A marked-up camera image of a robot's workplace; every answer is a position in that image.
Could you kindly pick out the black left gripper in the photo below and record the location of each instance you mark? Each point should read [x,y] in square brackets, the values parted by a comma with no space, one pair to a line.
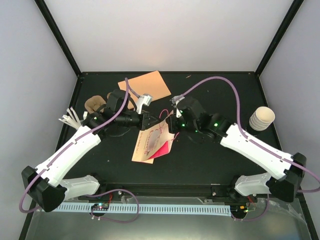
[145,124]

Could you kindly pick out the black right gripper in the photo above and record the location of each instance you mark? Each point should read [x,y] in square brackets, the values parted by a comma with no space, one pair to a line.
[173,127]

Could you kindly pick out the cream cakes paper bag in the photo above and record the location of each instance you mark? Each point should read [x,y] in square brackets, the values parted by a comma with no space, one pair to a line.
[154,142]

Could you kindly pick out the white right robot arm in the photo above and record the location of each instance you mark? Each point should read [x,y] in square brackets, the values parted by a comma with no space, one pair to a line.
[284,172]

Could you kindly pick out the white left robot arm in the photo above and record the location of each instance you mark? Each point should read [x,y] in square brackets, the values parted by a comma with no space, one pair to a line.
[46,183]

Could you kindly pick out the plain brown paper bag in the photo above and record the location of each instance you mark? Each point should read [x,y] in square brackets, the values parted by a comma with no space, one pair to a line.
[150,83]

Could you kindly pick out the brown pulp cup carriers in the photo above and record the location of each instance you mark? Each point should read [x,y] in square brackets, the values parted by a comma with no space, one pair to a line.
[92,104]

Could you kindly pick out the white straws bundle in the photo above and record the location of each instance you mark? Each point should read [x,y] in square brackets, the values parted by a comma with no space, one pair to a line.
[72,119]

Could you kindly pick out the stack of paper cups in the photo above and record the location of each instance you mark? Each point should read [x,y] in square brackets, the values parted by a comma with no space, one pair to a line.
[262,118]

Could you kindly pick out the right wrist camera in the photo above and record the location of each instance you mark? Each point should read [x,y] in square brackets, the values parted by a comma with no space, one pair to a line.
[175,100]

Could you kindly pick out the light blue cable duct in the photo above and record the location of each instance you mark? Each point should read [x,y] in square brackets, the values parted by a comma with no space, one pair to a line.
[160,209]

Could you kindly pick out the black frame post left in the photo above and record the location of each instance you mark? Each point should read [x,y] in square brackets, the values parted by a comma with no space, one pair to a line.
[49,19]

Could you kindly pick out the black frame post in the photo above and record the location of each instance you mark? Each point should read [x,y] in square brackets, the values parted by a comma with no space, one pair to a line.
[283,27]
[49,19]

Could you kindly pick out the black frame post right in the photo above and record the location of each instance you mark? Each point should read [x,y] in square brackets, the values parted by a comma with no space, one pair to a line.
[283,27]

